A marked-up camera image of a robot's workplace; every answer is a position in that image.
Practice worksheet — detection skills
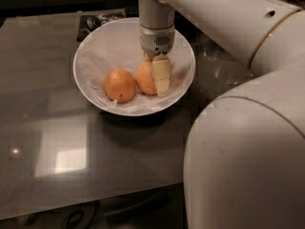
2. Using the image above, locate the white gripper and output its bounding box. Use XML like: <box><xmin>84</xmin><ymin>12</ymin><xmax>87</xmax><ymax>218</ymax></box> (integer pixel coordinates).
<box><xmin>138</xmin><ymin>25</ymin><xmax>175</xmax><ymax>96</ymax></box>

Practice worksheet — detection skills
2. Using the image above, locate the orange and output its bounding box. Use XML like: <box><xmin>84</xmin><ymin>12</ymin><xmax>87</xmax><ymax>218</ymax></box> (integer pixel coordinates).
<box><xmin>135</xmin><ymin>61</ymin><xmax>157</xmax><ymax>95</ymax></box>
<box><xmin>103</xmin><ymin>68</ymin><xmax>136</xmax><ymax>103</ymax></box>

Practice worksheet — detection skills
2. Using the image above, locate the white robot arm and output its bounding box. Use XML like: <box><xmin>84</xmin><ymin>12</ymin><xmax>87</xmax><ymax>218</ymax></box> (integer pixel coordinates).
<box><xmin>160</xmin><ymin>0</ymin><xmax>305</xmax><ymax>229</ymax></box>

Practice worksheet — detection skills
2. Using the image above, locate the white bowl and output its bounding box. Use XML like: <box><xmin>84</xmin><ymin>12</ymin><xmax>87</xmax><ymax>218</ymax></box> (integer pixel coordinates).
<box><xmin>72</xmin><ymin>16</ymin><xmax>196</xmax><ymax>117</ymax></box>

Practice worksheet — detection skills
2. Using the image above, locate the white paper bowl liner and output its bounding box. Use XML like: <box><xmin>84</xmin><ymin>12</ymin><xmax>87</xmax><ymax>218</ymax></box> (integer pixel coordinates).
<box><xmin>77</xmin><ymin>26</ymin><xmax>189</xmax><ymax>115</ymax></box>

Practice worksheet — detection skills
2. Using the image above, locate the black tray with items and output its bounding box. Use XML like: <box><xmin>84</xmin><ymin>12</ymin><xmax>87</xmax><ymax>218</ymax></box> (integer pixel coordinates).
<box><xmin>76</xmin><ymin>12</ymin><xmax>126</xmax><ymax>42</ymax></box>

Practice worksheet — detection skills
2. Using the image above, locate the black floor cable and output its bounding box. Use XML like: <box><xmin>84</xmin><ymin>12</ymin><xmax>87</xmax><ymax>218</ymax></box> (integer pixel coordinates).
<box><xmin>60</xmin><ymin>203</ymin><xmax>100</xmax><ymax>229</ymax></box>

